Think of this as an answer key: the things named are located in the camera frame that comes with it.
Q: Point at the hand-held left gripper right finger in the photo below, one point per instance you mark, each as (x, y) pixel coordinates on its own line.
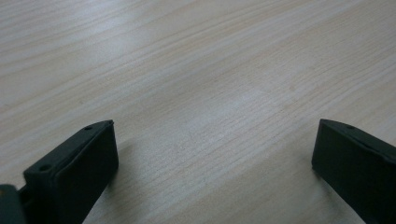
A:
(358, 165)

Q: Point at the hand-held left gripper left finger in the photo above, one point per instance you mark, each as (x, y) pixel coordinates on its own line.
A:
(72, 174)

